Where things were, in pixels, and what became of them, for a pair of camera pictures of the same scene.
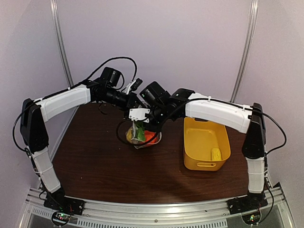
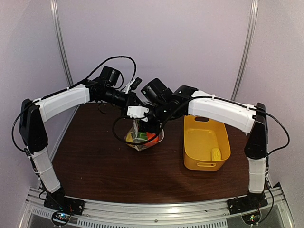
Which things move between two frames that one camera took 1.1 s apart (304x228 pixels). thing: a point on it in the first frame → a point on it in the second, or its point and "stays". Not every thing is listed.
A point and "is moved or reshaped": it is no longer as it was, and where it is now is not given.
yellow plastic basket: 206,145 stays
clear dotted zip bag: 137,133 stays
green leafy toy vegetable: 139,129 is moved or reshaped
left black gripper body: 123,103 stays
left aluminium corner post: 54,7 stays
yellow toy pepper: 129,134 is moved or reshaped
